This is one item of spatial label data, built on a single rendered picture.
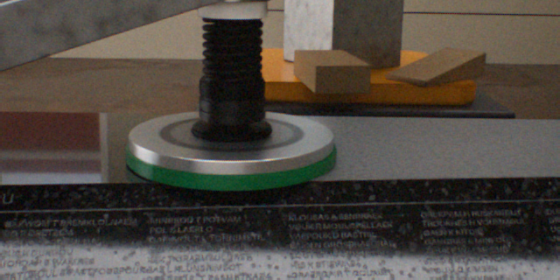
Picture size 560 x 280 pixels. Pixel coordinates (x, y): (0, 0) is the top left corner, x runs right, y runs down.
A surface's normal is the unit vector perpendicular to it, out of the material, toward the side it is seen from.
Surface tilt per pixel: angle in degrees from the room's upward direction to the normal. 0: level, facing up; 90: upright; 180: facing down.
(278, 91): 90
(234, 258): 45
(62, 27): 90
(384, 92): 90
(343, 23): 90
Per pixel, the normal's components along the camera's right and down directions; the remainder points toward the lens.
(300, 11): -0.85, 0.11
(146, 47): 0.05, 0.23
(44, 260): 0.10, -0.52
